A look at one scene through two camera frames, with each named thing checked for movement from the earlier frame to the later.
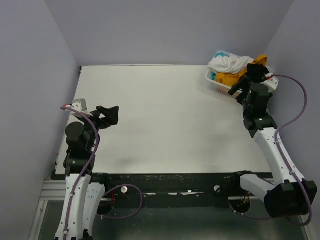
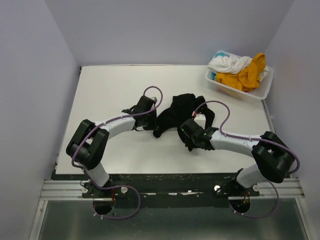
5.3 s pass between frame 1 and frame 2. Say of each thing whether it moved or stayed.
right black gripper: moved
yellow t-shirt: stayed
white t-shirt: stayed
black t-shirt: moved
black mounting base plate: stayed
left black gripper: moved
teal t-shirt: stayed
